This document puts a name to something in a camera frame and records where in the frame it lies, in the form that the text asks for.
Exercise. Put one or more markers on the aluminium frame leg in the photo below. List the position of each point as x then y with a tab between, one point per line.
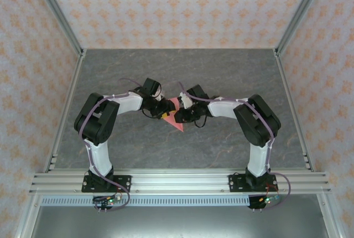
327	216
28	216

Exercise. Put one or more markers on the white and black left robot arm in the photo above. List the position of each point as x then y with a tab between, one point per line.
127	103

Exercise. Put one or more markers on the circuit board with LEDs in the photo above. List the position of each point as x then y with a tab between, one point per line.
112	200
266	200

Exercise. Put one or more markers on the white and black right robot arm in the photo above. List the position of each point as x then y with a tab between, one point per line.
224	108

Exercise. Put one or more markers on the aluminium frame post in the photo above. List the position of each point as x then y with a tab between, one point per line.
59	14
300	14

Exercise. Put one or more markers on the small aluminium corner bracket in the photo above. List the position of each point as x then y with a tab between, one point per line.
307	163
53	163

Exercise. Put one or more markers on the aluminium table side rail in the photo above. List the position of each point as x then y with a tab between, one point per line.
285	83
65	110

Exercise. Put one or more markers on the pink paper sheet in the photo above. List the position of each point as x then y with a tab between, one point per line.
172	121

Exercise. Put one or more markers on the grey metal panel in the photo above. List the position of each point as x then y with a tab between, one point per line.
177	224

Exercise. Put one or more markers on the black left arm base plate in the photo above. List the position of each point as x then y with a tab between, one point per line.
124	184

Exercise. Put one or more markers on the aluminium mounting rail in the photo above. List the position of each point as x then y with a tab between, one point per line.
179	181

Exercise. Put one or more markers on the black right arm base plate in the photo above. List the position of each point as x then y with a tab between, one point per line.
235	184

